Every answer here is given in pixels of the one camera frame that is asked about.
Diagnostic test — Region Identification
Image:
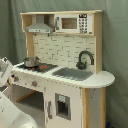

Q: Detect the black toy faucet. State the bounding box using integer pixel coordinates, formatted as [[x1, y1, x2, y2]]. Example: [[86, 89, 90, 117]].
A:
[[75, 50, 95, 71]]

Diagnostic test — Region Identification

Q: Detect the grey toy sink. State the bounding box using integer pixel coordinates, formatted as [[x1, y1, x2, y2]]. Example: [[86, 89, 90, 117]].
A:
[[52, 67, 92, 81]]

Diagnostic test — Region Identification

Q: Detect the grey ice dispenser panel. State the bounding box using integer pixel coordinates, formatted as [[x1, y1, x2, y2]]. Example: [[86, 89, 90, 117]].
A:
[[55, 93, 71, 120]]

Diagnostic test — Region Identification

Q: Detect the grey range hood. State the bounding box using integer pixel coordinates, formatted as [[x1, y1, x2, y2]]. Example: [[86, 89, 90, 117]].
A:
[[25, 14, 54, 34]]

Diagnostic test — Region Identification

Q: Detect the black toy stovetop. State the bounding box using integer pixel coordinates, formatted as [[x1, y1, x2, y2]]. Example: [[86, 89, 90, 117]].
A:
[[19, 63, 56, 73]]

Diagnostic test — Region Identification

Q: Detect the red stove knob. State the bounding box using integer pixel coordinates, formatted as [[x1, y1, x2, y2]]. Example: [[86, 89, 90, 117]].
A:
[[13, 75, 20, 83], [31, 81, 37, 87]]

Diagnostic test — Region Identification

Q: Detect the right red stove knob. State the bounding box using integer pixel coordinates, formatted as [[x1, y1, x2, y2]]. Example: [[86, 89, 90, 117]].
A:
[[31, 81, 37, 87]]

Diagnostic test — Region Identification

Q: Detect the small metal pot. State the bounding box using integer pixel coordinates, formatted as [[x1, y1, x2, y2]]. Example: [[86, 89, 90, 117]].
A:
[[23, 56, 40, 67]]

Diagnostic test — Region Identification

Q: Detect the wooden toy kitchen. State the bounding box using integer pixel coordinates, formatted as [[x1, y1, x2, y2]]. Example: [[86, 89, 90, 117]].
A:
[[9, 10, 115, 128]]

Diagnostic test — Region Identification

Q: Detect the grey cabinet door handle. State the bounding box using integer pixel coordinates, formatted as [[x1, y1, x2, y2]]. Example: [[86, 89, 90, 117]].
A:
[[47, 101, 52, 119]]

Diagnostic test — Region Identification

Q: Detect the left red stove knob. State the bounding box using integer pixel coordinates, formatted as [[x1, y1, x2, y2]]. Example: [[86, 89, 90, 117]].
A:
[[13, 75, 20, 83]]

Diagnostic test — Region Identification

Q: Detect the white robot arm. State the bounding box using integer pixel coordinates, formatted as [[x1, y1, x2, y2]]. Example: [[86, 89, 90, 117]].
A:
[[0, 92, 38, 128]]

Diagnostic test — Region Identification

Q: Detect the white toy microwave door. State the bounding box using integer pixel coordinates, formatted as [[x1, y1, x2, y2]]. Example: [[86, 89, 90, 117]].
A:
[[55, 14, 93, 34]]

